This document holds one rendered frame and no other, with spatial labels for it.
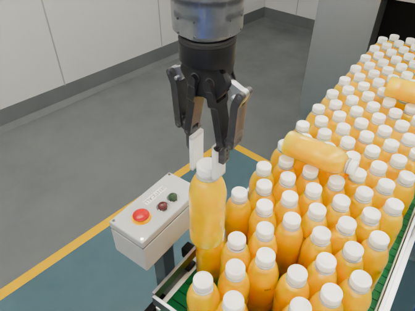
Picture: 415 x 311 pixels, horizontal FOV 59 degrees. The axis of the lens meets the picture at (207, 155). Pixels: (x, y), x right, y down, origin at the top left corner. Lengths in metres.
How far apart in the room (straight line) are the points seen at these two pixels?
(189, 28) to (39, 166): 2.50
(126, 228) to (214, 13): 0.51
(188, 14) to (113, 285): 1.75
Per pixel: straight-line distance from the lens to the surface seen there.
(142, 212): 0.81
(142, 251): 0.80
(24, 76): 3.36
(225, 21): 0.44
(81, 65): 3.57
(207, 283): 0.73
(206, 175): 0.60
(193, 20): 0.44
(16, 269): 2.29
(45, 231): 2.40
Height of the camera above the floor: 1.71
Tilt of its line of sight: 39 degrees down
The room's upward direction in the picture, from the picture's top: straight up
